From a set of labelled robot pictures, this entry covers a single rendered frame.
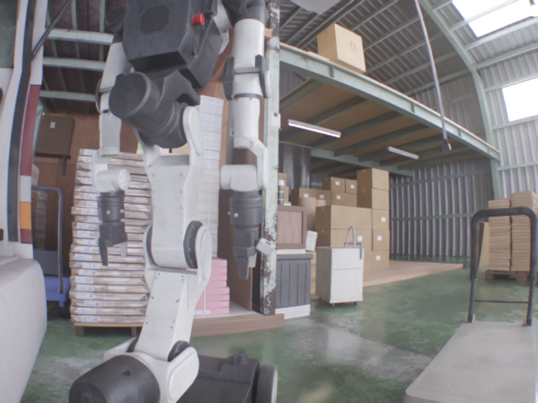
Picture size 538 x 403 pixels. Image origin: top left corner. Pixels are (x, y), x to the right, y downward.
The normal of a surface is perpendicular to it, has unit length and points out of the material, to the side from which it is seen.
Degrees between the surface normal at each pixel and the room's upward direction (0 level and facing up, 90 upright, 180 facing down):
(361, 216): 90
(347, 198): 89
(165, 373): 64
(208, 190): 90
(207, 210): 90
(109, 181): 102
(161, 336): 46
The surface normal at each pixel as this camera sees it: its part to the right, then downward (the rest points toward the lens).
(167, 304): -0.11, -0.59
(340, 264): 0.19, -0.11
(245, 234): -0.14, 0.09
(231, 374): -0.08, -0.78
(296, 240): 0.51, -0.08
